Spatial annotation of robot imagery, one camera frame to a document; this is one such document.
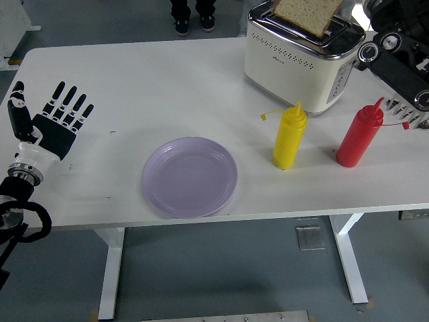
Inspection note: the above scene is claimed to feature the metal floor outlet cover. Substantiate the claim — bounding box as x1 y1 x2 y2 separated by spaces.
295 225 326 252

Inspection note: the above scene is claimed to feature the purple plate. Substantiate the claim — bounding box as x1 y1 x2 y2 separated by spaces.
141 136 239 219

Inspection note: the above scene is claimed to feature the metal toast rack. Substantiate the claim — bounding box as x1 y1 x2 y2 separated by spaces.
385 97 429 130

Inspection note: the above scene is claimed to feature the metal base plate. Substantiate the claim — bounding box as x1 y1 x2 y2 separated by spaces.
140 310 311 322

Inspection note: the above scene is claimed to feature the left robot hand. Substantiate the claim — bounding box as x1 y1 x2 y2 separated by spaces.
7 81 95 172

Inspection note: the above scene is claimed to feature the red squeeze bottle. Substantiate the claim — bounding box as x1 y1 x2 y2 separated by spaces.
335 97 410 168

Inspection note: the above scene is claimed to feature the table control box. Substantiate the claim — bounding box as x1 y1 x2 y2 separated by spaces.
398 210 429 221

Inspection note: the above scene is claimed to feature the cream and chrome toaster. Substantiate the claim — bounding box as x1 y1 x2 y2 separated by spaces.
243 0 367 117

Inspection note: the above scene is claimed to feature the white table leg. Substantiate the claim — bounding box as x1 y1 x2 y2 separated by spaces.
93 227 127 320
328 213 369 305

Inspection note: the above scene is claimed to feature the yellow squeeze bottle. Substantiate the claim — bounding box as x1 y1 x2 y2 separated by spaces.
260 101 308 170

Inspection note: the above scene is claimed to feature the slice of bread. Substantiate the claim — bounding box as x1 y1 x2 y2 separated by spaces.
270 0 345 38

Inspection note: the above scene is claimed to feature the white equipment cabinet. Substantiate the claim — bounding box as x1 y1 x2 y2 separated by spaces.
0 0 43 71

